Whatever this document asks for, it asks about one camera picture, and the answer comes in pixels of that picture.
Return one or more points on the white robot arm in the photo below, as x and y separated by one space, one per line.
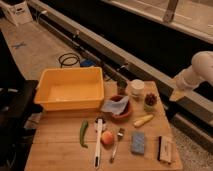
200 70

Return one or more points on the dark glass cup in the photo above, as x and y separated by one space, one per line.
121 87

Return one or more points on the black chair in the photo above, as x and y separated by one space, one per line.
12 121

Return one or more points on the brown clay bowl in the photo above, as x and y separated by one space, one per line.
127 111

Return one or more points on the metal fork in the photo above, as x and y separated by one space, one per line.
120 135

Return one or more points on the green pepper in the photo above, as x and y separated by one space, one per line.
82 132

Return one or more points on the blue sponge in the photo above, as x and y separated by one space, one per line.
138 143

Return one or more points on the white lidded jar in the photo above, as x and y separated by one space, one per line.
137 86

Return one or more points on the yellow corn cob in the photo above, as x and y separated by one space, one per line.
142 120

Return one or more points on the white cardboard box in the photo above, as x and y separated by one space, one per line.
17 14

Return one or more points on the blue-grey cloth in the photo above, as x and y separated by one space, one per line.
115 107

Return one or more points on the yellow plastic tub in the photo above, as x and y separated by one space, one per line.
70 89

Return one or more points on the blue object on floor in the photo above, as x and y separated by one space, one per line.
87 63

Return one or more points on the cup of red berries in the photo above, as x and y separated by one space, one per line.
150 102

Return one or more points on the orange peach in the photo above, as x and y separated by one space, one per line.
107 138

